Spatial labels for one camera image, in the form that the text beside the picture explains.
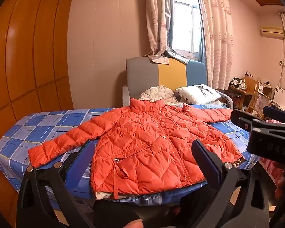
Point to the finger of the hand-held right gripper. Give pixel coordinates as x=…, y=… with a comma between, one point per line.
x=275, y=112
x=239, y=118

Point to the white deer print pillow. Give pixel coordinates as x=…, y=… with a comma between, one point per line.
x=194, y=92

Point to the wooden wardrobe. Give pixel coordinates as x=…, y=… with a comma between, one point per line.
x=26, y=52

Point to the person's left hand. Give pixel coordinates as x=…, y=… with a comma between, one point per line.
x=133, y=224

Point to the orange down jacket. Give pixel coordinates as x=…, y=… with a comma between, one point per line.
x=144, y=142

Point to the blue plaid bed sheet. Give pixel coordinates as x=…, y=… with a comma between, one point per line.
x=38, y=128

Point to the grey yellow blue headboard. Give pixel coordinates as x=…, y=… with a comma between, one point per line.
x=142, y=76

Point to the rattan chair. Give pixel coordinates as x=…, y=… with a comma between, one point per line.
x=257, y=103

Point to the wooden desk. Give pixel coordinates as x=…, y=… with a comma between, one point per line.
x=237, y=92

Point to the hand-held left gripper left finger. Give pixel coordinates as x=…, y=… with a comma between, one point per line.
x=86, y=152

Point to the cream quilted blanket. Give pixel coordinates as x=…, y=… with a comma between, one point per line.
x=156, y=92

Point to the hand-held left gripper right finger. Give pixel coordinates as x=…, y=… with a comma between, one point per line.
x=215, y=168

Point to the wall air conditioner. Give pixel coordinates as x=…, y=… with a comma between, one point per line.
x=272, y=32

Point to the window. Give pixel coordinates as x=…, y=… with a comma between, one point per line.
x=185, y=23

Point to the grey bed guard rail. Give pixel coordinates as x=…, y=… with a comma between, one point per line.
x=226, y=101

